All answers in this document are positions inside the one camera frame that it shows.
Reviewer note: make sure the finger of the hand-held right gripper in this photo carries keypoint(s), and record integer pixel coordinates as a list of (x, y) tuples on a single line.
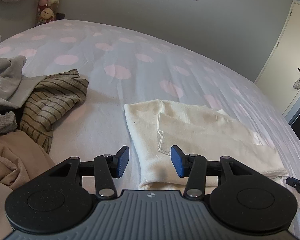
[(291, 181)]

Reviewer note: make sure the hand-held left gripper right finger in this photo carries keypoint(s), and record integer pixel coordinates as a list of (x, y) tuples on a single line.
[(178, 161)]

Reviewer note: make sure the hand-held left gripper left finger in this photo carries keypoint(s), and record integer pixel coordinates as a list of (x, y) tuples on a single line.
[(121, 161)]

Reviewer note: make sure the cream knit sweater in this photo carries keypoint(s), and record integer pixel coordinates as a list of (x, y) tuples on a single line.
[(190, 130)]

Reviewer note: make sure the olive striped garment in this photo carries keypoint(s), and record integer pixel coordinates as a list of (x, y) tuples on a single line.
[(57, 97)]

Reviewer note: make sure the patterned hanging pouch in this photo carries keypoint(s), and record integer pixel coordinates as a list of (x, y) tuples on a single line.
[(299, 83)]

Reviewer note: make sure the tan garment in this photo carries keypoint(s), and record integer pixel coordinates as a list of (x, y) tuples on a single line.
[(15, 167)]

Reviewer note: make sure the bed with pink dotted sheet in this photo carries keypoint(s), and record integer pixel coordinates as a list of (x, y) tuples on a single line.
[(140, 50)]

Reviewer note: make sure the grey ribbed knit cloth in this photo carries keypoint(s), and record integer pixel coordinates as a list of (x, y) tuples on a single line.
[(2, 122)]

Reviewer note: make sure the cream door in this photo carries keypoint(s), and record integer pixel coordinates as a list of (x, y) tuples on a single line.
[(282, 55)]

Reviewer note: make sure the light grey hoodie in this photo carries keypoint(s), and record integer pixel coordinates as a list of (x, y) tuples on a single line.
[(7, 80)]

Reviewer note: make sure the column of plush toys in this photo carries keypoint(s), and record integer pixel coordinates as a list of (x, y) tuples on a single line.
[(48, 2)]

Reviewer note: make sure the dark wall socket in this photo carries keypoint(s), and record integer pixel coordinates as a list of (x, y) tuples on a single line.
[(60, 16)]

